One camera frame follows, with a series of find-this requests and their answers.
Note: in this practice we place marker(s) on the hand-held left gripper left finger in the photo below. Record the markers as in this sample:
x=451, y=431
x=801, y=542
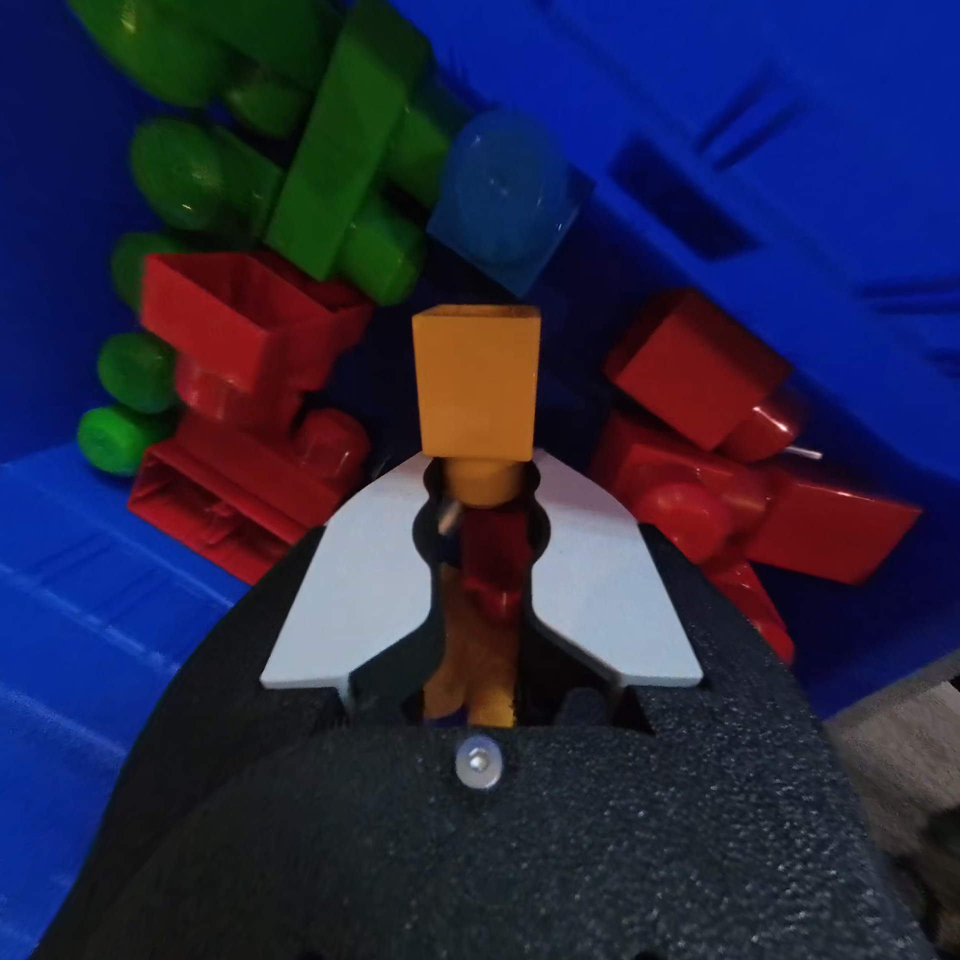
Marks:
x=352, y=600

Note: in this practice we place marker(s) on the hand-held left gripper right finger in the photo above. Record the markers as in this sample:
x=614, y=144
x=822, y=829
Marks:
x=607, y=600

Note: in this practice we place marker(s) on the orange mega block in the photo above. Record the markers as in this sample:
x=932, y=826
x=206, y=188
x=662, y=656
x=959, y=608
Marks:
x=476, y=375

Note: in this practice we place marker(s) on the pile of mega blocks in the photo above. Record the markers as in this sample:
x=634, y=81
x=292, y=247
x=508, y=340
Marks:
x=225, y=315

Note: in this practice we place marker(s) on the blue plastic bin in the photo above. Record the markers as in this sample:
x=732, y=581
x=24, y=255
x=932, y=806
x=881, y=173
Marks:
x=750, y=112

